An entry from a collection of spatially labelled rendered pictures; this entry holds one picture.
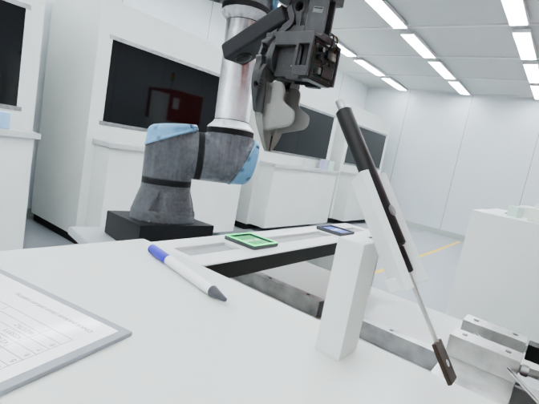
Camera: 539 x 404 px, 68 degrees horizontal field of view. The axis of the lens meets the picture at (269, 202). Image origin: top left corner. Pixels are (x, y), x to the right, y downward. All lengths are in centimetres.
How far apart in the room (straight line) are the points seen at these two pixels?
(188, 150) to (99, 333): 70
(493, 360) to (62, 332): 48
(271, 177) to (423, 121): 465
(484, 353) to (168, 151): 70
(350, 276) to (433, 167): 845
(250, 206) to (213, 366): 485
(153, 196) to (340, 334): 71
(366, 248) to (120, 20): 354
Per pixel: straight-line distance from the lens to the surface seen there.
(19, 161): 316
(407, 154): 889
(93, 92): 358
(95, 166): 360
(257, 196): 510
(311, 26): 55
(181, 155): 94
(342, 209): 692
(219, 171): 96
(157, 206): 95
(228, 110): 98
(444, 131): 875
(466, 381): 55
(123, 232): 97
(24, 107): 337
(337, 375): 29
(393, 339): 69
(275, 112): 54
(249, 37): 60
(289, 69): 54
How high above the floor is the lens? 110
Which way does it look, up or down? 8 degrees down
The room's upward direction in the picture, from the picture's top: 11 degrees clockwise
